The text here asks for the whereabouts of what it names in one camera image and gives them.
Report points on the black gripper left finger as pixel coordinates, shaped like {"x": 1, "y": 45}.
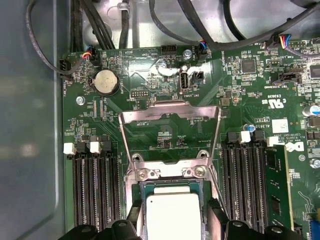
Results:
{"x": 120, "y": 230}

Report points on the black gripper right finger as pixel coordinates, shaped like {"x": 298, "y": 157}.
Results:
{"x": 240, "y": 231}

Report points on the thin metal locking lever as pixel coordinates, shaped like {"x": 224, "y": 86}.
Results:
{"x": 218, "y": 192}

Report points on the CPU with silver heat spreader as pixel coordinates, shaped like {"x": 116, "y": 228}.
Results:
{"x": 172, "y": 215}

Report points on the metal socket cover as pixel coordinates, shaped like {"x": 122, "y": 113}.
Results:
{"x": 172, "y": 106}

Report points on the blue expansion slot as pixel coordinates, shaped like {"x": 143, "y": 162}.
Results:
{"x": 315, "y": 230}

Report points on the green RAM stick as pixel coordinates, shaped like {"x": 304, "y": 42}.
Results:
{"x": 277, "y": 180}

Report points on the green motherboard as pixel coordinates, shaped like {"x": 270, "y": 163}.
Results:
{"x": 250, "y": 100}

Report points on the black PC case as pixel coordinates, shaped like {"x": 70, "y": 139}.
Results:
{"x": 25, "y": 125}

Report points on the round coin battery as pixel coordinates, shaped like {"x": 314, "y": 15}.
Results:
{"x": 103, "y": 81}

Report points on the silver internal USB port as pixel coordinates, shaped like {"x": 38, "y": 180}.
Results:
{"x": 185, "y": 82}

